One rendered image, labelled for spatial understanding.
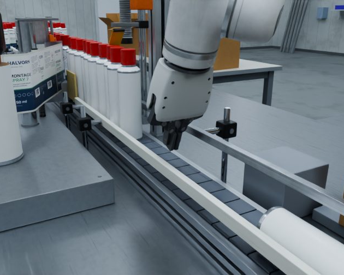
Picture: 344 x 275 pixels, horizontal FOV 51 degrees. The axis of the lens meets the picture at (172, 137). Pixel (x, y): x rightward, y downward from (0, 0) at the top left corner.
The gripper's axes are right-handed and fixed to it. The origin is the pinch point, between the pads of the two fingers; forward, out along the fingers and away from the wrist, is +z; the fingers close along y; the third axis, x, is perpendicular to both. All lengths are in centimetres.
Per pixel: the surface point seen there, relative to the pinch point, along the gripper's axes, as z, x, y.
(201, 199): -2.2, 16.7, 4.3
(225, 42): 50, -143, -125
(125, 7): -7, -49, -10
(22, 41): 12, -70, 15
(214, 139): -4.9, 7.9, -3.1
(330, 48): 304, -602, -893
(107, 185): 7.4, 1.2, 12.3
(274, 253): -7.6, 30.4, 4.3
